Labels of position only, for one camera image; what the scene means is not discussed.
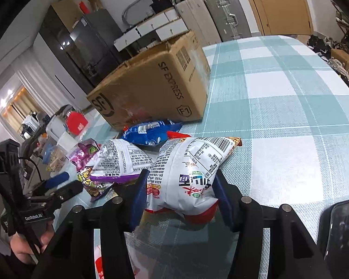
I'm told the person's left hand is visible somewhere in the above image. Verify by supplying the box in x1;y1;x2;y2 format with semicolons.
11;224;54;265

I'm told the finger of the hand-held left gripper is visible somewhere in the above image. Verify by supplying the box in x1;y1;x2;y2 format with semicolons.
32;172;70;195
26;180;84;210

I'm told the pile of dark shoes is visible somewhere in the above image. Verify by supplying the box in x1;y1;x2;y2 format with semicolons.
307;35;349;99

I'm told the arched vanity mirror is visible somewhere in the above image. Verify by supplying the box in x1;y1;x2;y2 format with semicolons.
122;0;152;24

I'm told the white red snack bag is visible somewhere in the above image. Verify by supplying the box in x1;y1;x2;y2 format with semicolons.
145;131;242;224

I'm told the beige suitcase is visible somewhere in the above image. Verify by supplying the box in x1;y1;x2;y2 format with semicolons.
174;0;221;47

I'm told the purple snack packet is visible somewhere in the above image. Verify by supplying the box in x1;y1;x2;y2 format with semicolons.
68;139;101;170

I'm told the yellow patterned snack packet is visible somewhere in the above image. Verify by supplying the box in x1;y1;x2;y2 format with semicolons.
77;167;114;201

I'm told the gold metal shoe rack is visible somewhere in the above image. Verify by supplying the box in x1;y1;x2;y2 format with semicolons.
332;1;349;45

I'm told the brown cardboard box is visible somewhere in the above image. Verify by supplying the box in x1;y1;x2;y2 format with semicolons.
86;29;211;131

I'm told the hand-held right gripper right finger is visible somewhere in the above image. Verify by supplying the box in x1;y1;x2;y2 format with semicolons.
212;170;333;279

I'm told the white grey storage cabinet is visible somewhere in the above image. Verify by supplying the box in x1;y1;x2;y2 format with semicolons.
45;116;76;152

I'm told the white drawer desk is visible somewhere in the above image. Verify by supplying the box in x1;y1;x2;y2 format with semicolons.
114;6;189;51

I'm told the silver suitcase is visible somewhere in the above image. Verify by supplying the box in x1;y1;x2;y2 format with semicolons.
204;0;252;43

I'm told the blue cookie packet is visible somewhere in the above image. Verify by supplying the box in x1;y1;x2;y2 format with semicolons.
121;120;182;147

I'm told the black refrigerator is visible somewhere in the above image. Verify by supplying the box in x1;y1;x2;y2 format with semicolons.
39;6;128;93

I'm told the beige curtain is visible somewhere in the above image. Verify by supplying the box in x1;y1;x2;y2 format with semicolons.
4;87;41;131

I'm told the black smartphone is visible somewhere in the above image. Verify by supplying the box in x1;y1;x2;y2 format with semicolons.
318;199;349;268

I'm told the wooden door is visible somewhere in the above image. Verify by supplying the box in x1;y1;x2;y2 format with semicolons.
238;0;314;37

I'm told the small brown shoe box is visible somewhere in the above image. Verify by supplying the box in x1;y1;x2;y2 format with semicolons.
330;49;349;77

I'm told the red gift box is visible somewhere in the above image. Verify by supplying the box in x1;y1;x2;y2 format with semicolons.
66;110;88;136

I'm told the white purple snack bag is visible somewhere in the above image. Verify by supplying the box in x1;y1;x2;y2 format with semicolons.
89;139;154;184

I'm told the plain cardboard carton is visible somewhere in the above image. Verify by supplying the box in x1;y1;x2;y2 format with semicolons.
51;0;83;24

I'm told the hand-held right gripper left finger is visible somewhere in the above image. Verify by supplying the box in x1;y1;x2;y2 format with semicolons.
32;169;150;279

